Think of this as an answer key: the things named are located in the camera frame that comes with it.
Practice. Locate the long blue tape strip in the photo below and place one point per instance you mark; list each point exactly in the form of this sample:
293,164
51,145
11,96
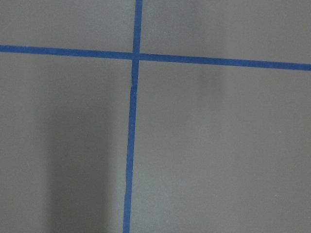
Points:
132,117

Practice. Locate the crossing blue tape strip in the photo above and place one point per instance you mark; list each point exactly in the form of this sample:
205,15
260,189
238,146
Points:
154,57

